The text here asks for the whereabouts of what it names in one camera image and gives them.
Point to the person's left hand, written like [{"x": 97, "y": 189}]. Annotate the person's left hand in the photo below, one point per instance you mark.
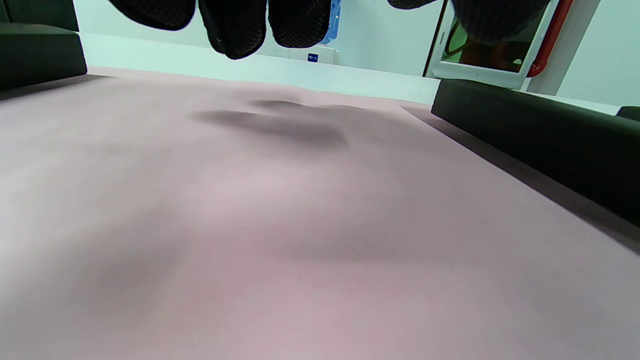
[{"x": 235, "y": 25}]

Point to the pink paper sheet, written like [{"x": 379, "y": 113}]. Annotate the pink paper sheet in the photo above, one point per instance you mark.
[{"x": 300, "y": 225}]

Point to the white water dispenser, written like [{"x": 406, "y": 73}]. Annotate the white water dispenser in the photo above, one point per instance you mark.
[{"x": 325, "y": 56}]

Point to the blue dispenser water bottle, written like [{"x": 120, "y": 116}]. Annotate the blue dispenser water bottle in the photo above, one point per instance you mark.
[{"x": 334, "y": 30}]

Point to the red pipe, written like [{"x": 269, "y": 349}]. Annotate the red pipe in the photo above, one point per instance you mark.
[{"x": 550, "y": 45}]

